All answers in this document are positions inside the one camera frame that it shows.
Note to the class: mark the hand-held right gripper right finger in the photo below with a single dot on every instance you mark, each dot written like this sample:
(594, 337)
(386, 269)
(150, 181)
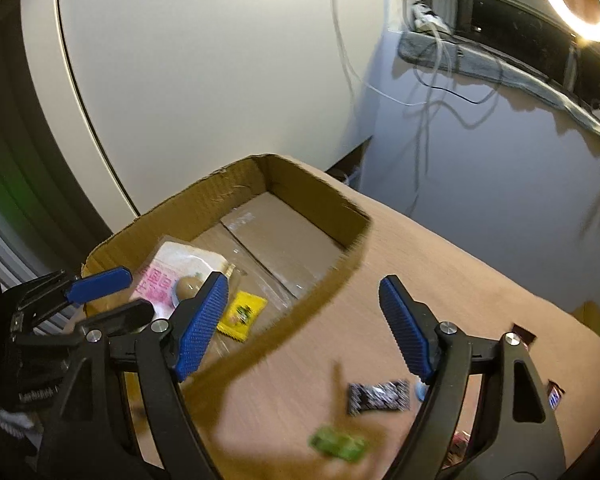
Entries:
(405, 330)

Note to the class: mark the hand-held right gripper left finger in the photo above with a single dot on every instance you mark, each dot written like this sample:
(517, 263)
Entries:
(200, 327)

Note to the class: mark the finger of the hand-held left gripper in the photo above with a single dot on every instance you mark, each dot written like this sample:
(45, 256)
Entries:
(102, 282)
(125, 316)

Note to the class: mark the yellow candy packet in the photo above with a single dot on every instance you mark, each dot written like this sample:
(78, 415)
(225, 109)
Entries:
(242, 312)

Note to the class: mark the black and white candy packet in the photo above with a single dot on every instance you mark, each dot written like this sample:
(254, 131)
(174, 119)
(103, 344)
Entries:
(377, 396)

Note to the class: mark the brown cardboard box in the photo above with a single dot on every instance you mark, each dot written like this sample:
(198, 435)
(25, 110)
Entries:
(280, 230)

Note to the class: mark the brown chocolate bar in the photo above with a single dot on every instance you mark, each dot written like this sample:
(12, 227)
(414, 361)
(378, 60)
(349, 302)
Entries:
(555, 397)

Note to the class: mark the red snack packet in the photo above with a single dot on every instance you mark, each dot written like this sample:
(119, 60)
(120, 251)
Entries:
(460, 447)

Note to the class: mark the green candy packet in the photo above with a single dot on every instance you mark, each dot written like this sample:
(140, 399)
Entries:
(337, 444)

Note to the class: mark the white cabinet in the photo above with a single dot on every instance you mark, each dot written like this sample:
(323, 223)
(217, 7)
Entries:
(205, 85)

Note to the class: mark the grey stone window sill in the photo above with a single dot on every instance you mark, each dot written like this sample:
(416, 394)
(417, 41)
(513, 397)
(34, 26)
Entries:
(480, 62)

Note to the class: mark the white power strip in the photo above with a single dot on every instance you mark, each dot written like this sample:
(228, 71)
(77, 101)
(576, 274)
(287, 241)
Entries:
(425, 20)

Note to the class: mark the dark window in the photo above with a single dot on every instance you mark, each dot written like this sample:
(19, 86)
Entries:
(510, 20)

